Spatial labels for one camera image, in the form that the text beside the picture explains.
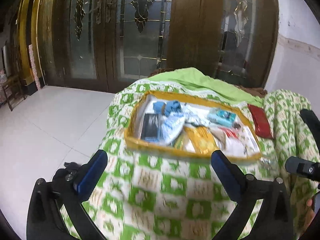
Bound yellow-dotted tissue pack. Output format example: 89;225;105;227
239;126;260;155

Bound white tissue pack red label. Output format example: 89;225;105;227
210;128;246;158

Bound yellow cheese cracker pack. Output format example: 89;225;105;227
184;126;219;155

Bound teal tissue pack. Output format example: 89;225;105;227
207;108;236;128

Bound black item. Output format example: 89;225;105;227
140;113;161;142

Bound silver white foil sachet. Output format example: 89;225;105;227
182;104;210;127

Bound blue white foil sachet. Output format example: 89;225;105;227
160;113;185;145

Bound small bag yellow green sticks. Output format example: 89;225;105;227
172;131;189;150

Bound right hand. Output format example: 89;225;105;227
303;199;315;231

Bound black chair part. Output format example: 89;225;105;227
63;162;81;172

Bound bag of coloured sticks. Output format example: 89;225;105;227
259;156;274;171

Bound red wrapped packet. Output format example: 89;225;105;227
248;104;273;139

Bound black chair armrest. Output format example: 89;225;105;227
300;109;320;148

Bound green patterned quilt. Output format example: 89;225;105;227
84;68;319;239

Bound white foam tray gold tape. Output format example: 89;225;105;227
124;90;262;163

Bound wooden chair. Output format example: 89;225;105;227
1;75;27;112

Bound wooden glass door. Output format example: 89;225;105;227
12;0;279;93

